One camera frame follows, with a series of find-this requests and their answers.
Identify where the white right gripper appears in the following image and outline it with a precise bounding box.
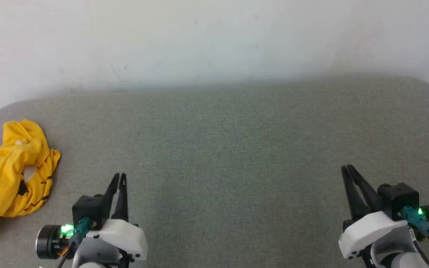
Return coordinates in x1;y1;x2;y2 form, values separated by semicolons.
339;165;411;259

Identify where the camera cable green plug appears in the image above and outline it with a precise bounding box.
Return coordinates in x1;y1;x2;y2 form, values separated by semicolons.
57;217;94;268
401;206;429;251

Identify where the yellow printed t-shirt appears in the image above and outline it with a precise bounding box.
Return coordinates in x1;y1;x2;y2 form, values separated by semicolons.
0;119;61;243

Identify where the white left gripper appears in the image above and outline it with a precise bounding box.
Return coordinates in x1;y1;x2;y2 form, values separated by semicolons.
88;173;149;261

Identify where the right camera cable green plug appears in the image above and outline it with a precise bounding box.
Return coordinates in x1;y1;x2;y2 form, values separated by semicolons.
401;206;429;251

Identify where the left camera cable green plug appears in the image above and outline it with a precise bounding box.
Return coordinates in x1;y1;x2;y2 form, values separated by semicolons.
57;217;94;268

